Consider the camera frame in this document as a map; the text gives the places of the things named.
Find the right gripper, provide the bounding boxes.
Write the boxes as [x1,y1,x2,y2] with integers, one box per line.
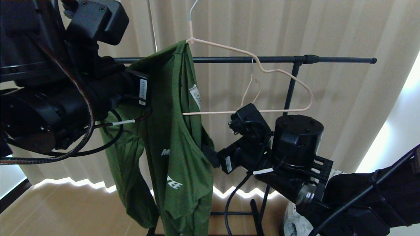
[217,137,275,175]

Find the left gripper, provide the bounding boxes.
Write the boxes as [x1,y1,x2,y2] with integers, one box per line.
[98,65,152,112]

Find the pink clothes hanger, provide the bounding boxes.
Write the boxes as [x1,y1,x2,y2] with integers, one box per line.
[182,0,314,116]
[241,58,262,108]

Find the green printed shirt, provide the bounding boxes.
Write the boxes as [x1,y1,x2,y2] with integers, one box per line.
[100,39,216,236]

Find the pale grey shorts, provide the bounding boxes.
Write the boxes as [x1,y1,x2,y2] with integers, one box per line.
[282,198,317,236]

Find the black clothes rack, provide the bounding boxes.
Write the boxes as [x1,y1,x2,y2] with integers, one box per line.
[113,54,377,236]

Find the window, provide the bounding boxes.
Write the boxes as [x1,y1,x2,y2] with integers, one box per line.
[0,154,32,213]

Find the beige curtain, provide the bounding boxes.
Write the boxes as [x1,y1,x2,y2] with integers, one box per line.
[16,0,420,199]

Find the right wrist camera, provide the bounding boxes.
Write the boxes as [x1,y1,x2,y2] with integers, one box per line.
[228,103,273,145]

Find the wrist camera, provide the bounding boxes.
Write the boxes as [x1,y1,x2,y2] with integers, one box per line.
[228,103,273,145]
[61,0,130,66]

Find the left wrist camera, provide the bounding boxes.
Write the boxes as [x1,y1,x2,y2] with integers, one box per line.
[61,0,130,66]

